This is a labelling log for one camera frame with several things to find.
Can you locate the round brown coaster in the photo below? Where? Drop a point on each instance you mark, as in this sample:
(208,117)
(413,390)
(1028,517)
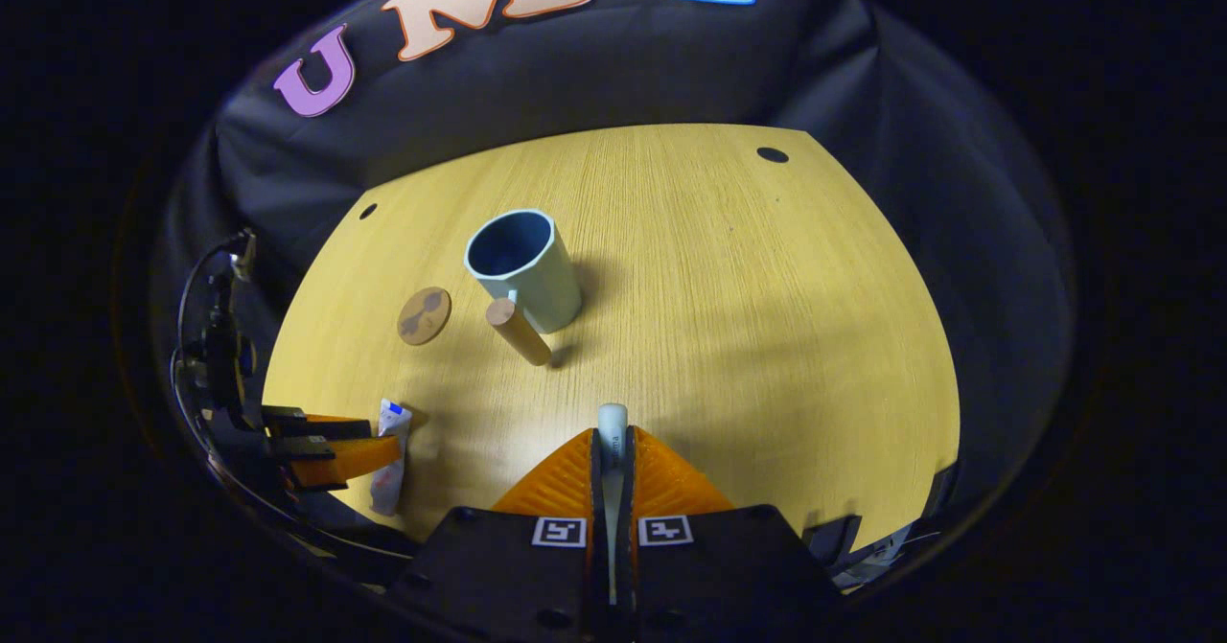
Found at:
(424,315)

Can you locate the pale green toothbrush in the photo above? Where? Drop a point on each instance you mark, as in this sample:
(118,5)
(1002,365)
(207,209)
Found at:
(612,432)

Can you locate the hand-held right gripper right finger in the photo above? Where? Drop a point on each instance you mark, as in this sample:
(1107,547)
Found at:
(709,576)

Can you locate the white toothpaste tube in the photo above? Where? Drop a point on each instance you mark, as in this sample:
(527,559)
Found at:
(391,470)

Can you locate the black backdrop cloth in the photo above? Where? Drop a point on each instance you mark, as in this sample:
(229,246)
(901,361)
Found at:
(623,68)

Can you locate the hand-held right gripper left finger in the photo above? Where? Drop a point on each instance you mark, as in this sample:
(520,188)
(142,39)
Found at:
(518,576)

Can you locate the light blue cup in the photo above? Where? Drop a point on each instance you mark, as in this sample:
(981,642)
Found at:
(542,284)

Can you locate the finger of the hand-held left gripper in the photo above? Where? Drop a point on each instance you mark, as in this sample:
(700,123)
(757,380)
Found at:
(321,424)
(345,459)

